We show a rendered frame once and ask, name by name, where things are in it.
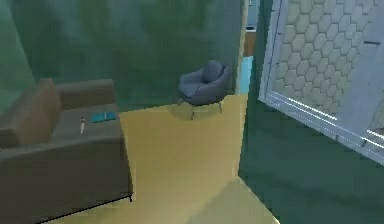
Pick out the grey armchair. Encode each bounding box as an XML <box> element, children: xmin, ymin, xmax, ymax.
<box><xmin>177</xmin><ymin>59</ymin><xmax>232</xmax><ymax>120</ymax></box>

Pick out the teal flat book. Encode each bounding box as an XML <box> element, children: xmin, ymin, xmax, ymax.
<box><xmin>90</xmin><ymin>111</ymin><xmax>117</xmax><ymax>123</ymax></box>

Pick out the brown wooden cabinet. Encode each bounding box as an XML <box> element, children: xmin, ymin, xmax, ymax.
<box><xmin>243</xmin><ymin>29</ymin><xmax>257</xmax><ymax>58</ymax></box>

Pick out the white framed window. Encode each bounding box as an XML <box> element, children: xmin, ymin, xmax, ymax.
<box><xmin>258</xmin><ymin>0</ymin><xmax>384</xmax><ymax>167</ymax></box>

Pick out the brown sofa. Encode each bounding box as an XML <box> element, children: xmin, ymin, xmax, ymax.
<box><xmin>0</xmin><ymin>77</ymin><xmax>134</xmax><ymax>224</ymax></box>

